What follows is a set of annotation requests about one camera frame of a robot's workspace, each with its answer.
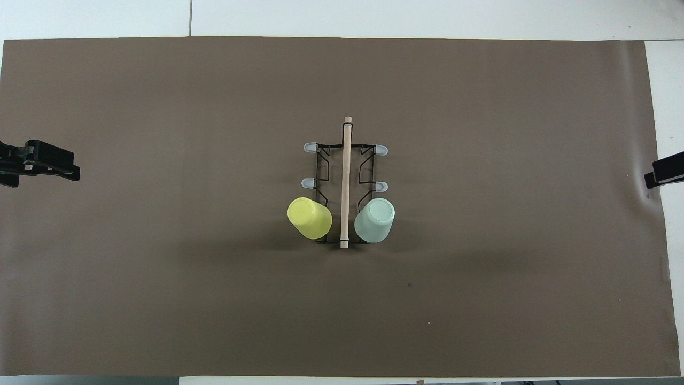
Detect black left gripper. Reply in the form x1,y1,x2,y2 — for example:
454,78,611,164
0,140,81,188

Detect yellow plastic cup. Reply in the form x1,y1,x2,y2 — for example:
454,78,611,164
287,197,333,241

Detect pale green plastic cup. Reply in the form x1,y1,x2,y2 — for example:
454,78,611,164
354,197,396,244

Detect brown paper table mat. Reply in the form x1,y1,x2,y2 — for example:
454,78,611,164
0,36,682,378

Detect black wire cup rack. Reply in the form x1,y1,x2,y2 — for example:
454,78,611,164
302,116,389,250

